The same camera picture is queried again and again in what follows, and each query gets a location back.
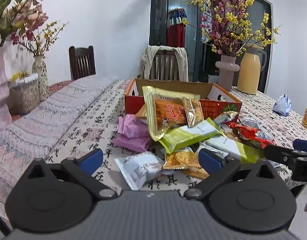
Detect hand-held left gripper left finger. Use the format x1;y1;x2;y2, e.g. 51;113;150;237
26;148;119;201

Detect chair with beige jacket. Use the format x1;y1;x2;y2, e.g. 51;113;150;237
139;45;189;82

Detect blue white plastic bag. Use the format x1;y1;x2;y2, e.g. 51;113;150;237
273;94;292;117

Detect cracker packet with gold end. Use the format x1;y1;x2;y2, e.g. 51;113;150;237
163;147;202;170

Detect yellow thermos jug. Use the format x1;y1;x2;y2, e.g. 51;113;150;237
237;43;267;95

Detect large gold snack packet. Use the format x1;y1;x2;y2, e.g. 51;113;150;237
142;86;201;142

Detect small gold brown packet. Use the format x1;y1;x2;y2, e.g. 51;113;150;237
183;97;204;127

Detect hanging red blue garment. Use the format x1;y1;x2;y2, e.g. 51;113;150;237
167;8;188;48

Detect pink rose bouquet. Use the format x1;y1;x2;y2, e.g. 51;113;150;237
0;0;56;49

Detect green snack packet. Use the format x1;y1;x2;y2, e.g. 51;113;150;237
159;118;224;154

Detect dark wooden chair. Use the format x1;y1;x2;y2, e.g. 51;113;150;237
69;46;96;81

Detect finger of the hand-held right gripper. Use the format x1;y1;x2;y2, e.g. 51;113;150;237
293;139;307;153
264;144;298;167

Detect white grey snack packet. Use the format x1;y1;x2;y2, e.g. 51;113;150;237
114;152;166;190

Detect pink ring vase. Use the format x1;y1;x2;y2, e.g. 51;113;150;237
215;55;240;91

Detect red foil wrapper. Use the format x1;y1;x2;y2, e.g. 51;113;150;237
226;121;276;148

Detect dark framed glass door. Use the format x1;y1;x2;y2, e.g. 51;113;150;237
149;0;273;93

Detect orange cracker packet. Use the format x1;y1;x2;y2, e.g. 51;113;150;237
182;167;210;180

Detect plain orange packet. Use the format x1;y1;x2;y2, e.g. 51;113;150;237
135;104;147;119

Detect floral ceramic vase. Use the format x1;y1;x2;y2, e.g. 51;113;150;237
32;56;50;102

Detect yellow blossom twigs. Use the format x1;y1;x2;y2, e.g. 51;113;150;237
18;21;69;57

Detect brown slatted wooden chair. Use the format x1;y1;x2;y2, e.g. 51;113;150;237
150;50;180;81

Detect silver gold foil packet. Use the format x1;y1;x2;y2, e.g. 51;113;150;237
214;111;239;126

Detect orange cardboard box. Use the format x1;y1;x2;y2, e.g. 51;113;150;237
124;78;242;130

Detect white cracker packet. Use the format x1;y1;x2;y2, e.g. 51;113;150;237
195;142;229;159

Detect pink snack packet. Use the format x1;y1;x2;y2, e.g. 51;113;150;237
111;134;152;153
118;114;150;138

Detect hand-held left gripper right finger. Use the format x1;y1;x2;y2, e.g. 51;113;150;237
183;148;280;201

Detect white and green packet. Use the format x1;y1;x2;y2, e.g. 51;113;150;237
205;135;265;164

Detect silver white packet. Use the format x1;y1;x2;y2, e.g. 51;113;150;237
240;116;275;141

